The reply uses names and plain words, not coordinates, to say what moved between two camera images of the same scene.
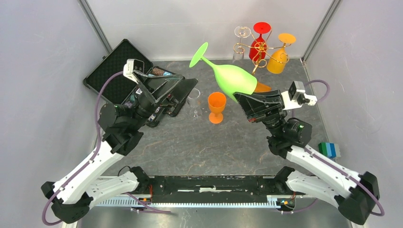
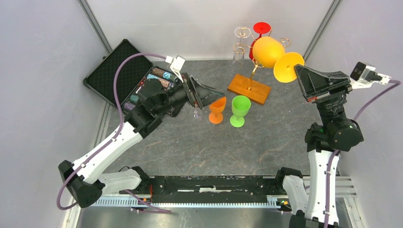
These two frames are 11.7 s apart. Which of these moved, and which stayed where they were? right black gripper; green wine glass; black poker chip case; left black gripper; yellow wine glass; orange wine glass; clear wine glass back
Moved: yellow wine glass; right black gripper; green wine glass; left black gripper
Stayed: black poker chip case; orange wine glass; clear wine glass back
